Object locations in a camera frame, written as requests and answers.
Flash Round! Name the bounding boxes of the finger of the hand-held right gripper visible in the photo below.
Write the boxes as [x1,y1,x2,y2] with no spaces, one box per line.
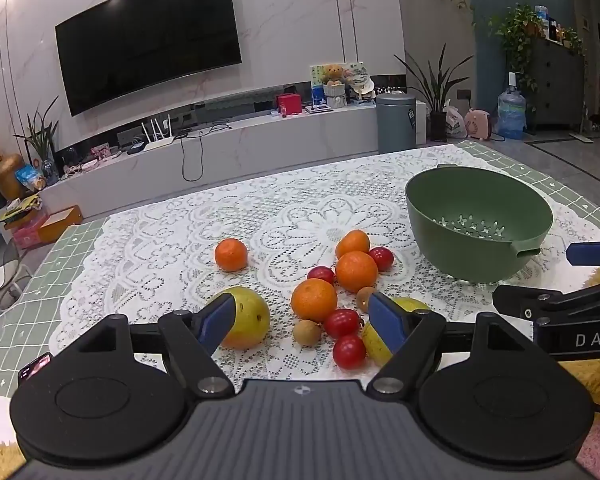
[492,277,600,324]
[566,237,600,266]

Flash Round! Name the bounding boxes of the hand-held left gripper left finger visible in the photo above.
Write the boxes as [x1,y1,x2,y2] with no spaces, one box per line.
[62,292,237,399]

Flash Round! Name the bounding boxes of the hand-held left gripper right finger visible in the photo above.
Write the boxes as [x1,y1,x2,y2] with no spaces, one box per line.
[365,291,537,399]

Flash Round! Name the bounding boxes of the yellow pear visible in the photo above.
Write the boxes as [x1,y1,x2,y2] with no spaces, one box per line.
[206,286,271,351]
[362,296,433,367]

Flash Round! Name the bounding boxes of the red cherry tomato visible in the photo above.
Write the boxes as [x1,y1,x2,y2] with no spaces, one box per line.
[368,246,395,272]
[307,266,336,286]
[323,308,362,339]
[332,335,367,370]

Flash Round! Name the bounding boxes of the orange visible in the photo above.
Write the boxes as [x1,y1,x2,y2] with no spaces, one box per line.
[290,278,339,323]
[336,251,380,294]
[335,229,371,260]
[215,238,249,272]

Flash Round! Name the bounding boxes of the green colander bowl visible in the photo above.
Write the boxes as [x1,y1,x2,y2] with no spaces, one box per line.
[405,162,554,286]

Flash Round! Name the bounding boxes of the white lace tablecloth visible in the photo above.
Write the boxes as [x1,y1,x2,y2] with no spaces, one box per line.
[47,144,600,396]

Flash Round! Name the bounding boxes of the blue water jug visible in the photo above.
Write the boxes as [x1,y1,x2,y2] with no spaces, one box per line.
[496,72,527,141]

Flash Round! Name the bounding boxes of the pink small appliance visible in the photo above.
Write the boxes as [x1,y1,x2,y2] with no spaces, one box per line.
[464,109,498,141]

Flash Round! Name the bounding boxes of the grey drawer cabinet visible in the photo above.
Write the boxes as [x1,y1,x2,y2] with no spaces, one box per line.
[522,37,586,133]

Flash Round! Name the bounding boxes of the orange cardboard box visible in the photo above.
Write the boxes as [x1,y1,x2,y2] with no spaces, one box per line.
[39,205,85,245]

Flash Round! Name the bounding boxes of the smartphone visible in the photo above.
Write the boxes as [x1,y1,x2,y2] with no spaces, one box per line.
[19,353,53,386]

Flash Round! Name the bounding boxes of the white router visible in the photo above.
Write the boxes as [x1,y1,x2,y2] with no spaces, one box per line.
[141,114,175,153]

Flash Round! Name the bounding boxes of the grey television cabinet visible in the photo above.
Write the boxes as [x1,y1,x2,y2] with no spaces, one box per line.
[35,100,428,221]

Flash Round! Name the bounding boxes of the white plastic bag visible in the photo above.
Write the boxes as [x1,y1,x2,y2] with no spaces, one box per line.
[444,100,468,140]

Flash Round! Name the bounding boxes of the grey trash bin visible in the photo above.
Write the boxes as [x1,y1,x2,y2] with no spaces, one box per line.
[376,92,418,153]

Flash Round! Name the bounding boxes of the pink box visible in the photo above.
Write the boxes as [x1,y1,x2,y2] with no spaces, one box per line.
[11,212,48,250]

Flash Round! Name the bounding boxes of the white stool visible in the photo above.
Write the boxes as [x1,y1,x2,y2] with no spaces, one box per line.
[0,247,33,311]

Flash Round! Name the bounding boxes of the tall leafy potted plant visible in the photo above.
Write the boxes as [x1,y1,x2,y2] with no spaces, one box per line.
[394,45,473,142]

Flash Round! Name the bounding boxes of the pile of packets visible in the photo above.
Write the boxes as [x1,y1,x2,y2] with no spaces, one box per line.
[0,196,43,228]

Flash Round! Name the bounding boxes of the red box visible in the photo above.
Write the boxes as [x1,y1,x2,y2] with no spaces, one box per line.
[275,94,302,117]

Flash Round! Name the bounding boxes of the bottles on cabinet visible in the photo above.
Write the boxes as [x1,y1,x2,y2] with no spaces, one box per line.
[534,5,581,43]

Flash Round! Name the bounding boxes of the bushy green potted plant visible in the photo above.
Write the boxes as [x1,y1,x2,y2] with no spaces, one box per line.
[489,4,543,91]

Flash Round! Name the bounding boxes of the blue snack bag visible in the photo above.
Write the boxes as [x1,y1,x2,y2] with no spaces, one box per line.
[15,164,46,192]

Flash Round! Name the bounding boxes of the teddy bear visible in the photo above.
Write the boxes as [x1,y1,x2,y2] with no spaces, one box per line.
[322,63,350,109]

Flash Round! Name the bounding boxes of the thin leafed potted plant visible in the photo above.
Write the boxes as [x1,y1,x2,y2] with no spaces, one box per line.
[14,96,61,181]

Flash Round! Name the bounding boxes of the black cable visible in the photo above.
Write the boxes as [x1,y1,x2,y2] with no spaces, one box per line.
[180,120,233,182]

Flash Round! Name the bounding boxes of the black wall television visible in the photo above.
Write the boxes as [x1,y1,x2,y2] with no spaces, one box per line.
[55,0,243,117]

